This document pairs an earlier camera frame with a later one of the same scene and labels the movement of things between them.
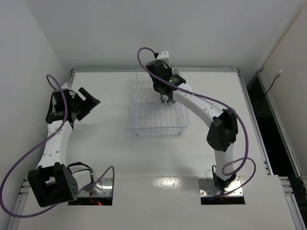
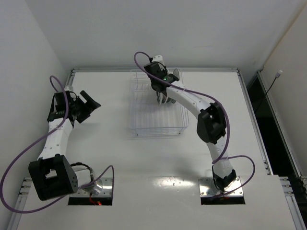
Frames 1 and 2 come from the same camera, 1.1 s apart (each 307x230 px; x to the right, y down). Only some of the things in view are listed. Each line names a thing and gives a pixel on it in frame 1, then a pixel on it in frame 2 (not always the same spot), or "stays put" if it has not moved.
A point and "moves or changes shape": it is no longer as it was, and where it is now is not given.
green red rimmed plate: (172, 100) moves or changes shape
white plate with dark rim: (176, 72) stays put
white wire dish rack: (148, 116) stays put
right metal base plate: (207, 188) stays put
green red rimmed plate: (164, 98) -> (158, 98)
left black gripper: (81, 108) stays put
